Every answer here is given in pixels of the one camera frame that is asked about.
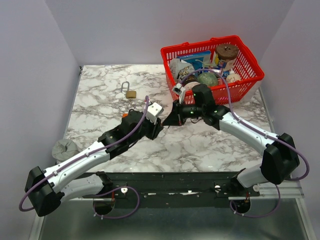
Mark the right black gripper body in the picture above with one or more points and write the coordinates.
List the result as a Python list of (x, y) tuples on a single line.
[(183, 106)]

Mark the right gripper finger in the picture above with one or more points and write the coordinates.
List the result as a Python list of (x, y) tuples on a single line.
[(173, 116), (171, 122)]

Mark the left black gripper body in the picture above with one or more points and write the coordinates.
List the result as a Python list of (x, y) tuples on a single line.
[(149, 126)]

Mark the large brass padlock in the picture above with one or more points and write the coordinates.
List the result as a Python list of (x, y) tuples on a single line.
[(129, 94)]

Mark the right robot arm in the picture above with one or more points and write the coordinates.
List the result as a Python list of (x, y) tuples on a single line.
[(277, 151)]

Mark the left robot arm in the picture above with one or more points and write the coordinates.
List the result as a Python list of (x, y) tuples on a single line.
[(47, 189)]

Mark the black label cup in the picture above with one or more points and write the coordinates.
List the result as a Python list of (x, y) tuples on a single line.
[(190, 82)]

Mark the white snack bag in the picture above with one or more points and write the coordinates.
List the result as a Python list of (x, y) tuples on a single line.
[(180, 68)]

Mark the green melon ball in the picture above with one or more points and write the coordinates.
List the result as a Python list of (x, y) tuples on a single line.
[(208, 78)]

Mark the blue book box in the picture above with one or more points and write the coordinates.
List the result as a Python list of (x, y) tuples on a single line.
[(197, 60)]

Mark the blue soda can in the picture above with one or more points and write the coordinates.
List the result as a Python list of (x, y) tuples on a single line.
[(219, 72)]

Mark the white round bottle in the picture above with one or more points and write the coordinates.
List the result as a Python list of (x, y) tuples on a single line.
[(233, 77)]

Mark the brown lid canister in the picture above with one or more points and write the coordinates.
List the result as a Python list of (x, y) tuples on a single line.
[(225, 56)]

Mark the red plastic basket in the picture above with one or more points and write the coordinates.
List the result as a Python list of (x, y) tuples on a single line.
[(245, 65)]

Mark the grey tape roll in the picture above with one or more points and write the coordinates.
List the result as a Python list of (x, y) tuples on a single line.
[(64, 149)]

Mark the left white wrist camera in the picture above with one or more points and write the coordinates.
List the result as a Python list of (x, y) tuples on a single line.
[(153, 112)]

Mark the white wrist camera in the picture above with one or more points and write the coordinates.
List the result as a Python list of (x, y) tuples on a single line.
[(179, 90), (153, 112)]

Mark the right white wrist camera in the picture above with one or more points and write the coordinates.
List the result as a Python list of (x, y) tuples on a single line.
[(179, 90)]

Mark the aluminium frame rail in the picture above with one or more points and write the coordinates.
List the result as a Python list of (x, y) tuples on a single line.
[(267, 191)]

